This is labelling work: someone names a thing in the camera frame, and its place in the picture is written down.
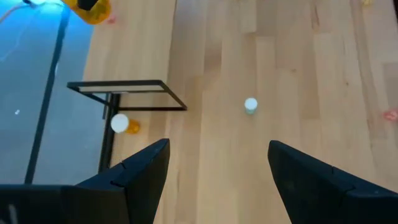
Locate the teal medicine bottle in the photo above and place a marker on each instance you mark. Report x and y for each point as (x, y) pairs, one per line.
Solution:
(250, 104)

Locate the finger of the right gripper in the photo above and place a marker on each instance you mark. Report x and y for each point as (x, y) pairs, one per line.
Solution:
(87, 3)

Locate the large orange medicine bottle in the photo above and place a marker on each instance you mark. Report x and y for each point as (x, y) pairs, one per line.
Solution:
(99, 14)
(119, 123)

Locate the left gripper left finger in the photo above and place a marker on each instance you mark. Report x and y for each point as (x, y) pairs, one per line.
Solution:
(124, 199)

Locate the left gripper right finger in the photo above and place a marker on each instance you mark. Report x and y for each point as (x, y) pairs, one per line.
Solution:
(311, 193)

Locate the wooden shelf with black frame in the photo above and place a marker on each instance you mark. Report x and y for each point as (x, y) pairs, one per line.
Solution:
(133, 53)

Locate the black aluminium rig frame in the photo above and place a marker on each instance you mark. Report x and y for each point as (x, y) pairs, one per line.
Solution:
(107, 146)

